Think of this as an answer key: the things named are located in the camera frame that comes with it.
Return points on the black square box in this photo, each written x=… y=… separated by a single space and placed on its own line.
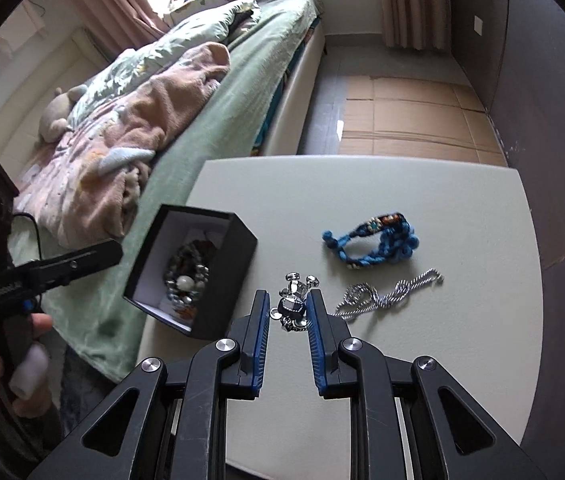
x=227 y=280

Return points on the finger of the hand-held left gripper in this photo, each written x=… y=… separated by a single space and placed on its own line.
x=82 y=262

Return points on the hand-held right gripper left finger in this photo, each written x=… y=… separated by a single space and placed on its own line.
x=261 y=340

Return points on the grey wardrobe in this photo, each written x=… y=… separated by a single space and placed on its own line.
x=552 y=85

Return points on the cream bed headboard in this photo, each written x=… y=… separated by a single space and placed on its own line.
x=22 y=90

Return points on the green bedsheet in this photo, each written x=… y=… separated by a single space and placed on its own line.
x=242 y=85

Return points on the white bed frame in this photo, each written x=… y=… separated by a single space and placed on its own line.
x=297 y=90

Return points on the pink fleece blanket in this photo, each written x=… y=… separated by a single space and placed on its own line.
x=127 y=145

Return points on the pink curtain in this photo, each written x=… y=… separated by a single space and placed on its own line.
x=412 y=5
x=127 y=0

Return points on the person's left hand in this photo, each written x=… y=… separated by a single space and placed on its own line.
x=30 y=375

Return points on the white padded table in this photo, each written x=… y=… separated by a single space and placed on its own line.
x=412 y=200

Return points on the beige plush toy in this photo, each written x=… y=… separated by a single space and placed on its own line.
x=57 y=115

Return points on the white wall socket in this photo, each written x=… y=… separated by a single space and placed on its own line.
x=478 y=25

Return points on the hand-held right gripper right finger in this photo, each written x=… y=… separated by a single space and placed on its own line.
x=315 y=345

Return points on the floral quilt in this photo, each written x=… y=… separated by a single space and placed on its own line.
x=177 y=40

